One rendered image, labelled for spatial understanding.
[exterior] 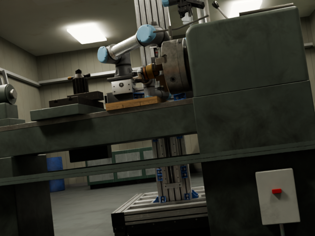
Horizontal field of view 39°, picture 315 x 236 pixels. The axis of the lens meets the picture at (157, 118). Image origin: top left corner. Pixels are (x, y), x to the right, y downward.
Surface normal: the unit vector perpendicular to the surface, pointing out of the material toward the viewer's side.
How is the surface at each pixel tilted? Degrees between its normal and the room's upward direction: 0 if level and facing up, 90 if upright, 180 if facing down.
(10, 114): 90
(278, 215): 90
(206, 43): 90
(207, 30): 90
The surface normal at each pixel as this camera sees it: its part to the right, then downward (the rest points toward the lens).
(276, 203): -0.22, -0.05
